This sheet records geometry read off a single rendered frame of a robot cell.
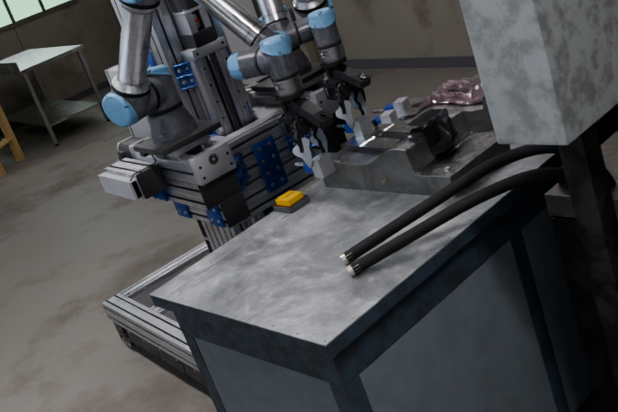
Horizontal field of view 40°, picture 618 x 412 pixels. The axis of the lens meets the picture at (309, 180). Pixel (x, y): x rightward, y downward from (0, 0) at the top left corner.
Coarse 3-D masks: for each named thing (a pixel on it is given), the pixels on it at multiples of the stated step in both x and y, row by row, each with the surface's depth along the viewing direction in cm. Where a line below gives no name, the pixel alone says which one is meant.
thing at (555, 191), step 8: (616, 136) 226; (608, 144) 223; (616, 144) 222; (608, 152) 219; (616, 152) 218; (608, 160) 215; (616, 160) 213; (608, 168) 211; (616, 168) 209; (616, 176) 205; (616, 184) 202; (552, 192) 209; (560, 192) 207; (568, 192) 206; (616, 192) 198; (552, 200) 208; (560, 200) 206; (568, 200) 205; (616, 200) 195; (552, 208) 209; (560, 208) 208; (568, 208) 206; (616, 208) 196; (568, 216) 207
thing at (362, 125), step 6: (354, 120) 261; (360, 120) 260; (366, 120) 262; (342, 126) 269; (348, 126) 265; (354, 126) 262; (360, 126) 260; (366, 126) 262; (348, 132) 266; (354, 132) 263; (360, 132) 261; (366, 132) 262
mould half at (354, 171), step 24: (456, 120) 238; (360, 144) 255; (384, 144) 250; (408, 144) 228; (456, 144) 237; (480, 144) 232; (504, 144) 233; (336, 168) 250; (360, 168) 242; (384, 168) 235; (408, 168) 228; (432, 168) 227; (456, 168) 222; (408, 192) 232; (432, 192) 226
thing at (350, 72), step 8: (344, 64) 259; (336, 72) 257; (344, 72) 255; (352, 72) 256; (360, 72) 256; (344, 80) 256; (352, 80) 254; (360, 80) 252; (368, 80) 253; (360, 88) 253
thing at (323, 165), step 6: (318, 156) 236; (324, 156) 235; (330, 156) 236; (300, 162) 244; (318, 162) 233; (324, 162) 235; (330, 162) 236; (306, 168) 239; (312, 168) 237; (318, 168) 235; (324, 168) 235; (330, 168) 236; (318, 174) 236; (324, 174) 235
